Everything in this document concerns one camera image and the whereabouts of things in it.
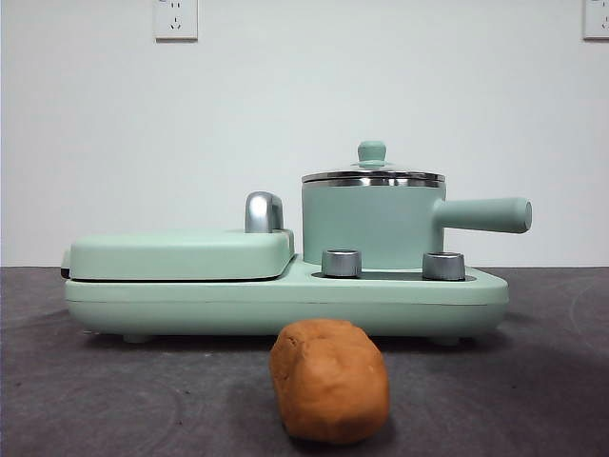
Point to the glass lid with green knob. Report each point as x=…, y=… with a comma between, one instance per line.
x=373, y=151

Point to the brown potato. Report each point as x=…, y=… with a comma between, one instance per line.
x=328, y=385

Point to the silver control knob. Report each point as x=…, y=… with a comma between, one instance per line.
x=341, y=263
x=443, y=265

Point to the mint green breakfast machine base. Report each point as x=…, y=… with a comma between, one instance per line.
x=238, y=304

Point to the mint green griddle cover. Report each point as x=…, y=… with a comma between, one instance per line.
x=166, y=254

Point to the white wall socket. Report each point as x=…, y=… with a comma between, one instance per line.
x=597, y=19
x=175, y=21

